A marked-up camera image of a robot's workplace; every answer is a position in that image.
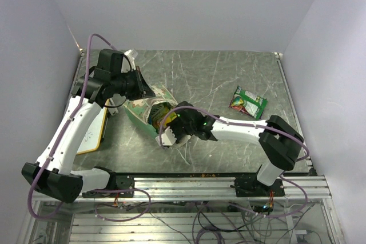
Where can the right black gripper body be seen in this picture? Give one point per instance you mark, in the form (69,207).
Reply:
(179,128)

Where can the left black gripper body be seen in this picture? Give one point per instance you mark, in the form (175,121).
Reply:
(127,83)

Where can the green paper bag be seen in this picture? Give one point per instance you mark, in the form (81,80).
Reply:
(138,111)

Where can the yellow green snack packet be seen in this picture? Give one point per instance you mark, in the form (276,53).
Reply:
(157,113)

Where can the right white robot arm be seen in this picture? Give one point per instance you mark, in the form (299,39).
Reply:
(280,142)

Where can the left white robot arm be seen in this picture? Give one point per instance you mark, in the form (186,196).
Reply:
(52,173)

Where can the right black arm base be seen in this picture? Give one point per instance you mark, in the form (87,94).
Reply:
(248,186)

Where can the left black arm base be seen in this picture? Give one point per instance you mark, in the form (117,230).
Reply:
(119,184)

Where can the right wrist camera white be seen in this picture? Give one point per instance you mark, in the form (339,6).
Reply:
(167,138)

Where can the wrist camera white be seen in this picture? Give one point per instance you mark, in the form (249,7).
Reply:
(167,138)
(131,55)

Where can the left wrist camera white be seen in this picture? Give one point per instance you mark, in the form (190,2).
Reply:
(131,55)

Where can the aluminium rail frame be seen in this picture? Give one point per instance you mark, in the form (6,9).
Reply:
(219,189)

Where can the small whiteboard yellow frame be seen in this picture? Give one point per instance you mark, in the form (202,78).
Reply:
(94,134)

